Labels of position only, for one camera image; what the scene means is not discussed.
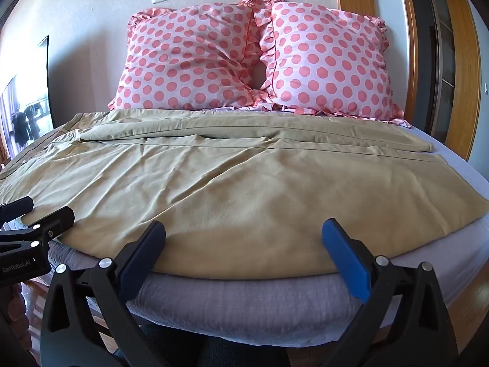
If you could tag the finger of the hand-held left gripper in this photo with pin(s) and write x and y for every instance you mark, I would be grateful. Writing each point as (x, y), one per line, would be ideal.
(58, 221)
(15, 205)

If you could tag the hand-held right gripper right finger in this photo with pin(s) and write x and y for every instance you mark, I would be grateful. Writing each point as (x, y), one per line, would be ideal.
(348, 260)

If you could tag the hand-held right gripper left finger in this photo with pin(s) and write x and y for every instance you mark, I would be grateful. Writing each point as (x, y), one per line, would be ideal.
(142, 251)

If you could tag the tan blanket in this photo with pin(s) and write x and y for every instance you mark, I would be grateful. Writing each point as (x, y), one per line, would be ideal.
(214, 183)

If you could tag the bed with lavender sheet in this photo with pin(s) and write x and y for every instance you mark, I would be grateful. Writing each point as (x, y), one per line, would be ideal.
(267, 298)

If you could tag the window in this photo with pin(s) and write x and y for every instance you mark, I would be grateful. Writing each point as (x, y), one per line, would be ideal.
(23, 114)

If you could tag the pink polka dot pillow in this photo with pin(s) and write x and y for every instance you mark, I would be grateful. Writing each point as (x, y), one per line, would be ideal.
(187, 57)
(328, 61)

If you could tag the wooden door frame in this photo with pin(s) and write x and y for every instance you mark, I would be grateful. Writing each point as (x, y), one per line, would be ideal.
(412, 57)

